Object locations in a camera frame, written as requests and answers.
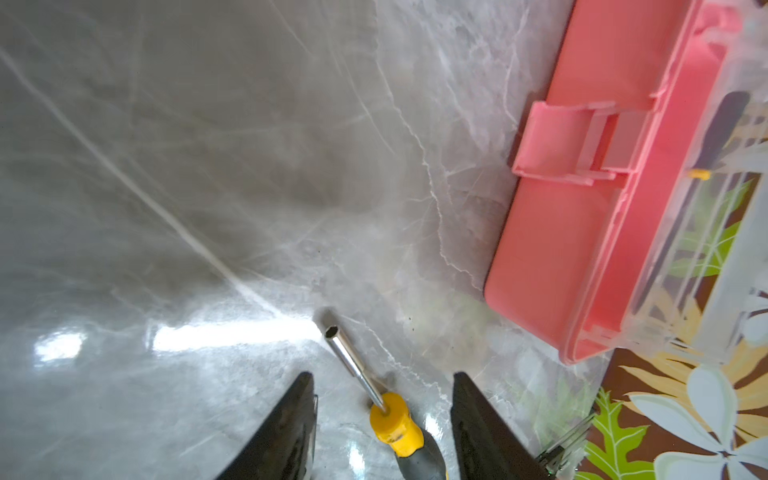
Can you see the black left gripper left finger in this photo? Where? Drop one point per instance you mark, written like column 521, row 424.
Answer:
column 283, row 447

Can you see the pink plastic tool box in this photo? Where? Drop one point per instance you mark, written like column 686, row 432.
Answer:
column 640, row 216

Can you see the yellow black nut driver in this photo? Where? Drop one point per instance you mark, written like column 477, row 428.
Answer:
column 417, row 454

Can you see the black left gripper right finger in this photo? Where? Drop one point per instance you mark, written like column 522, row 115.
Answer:
column 486, row 447

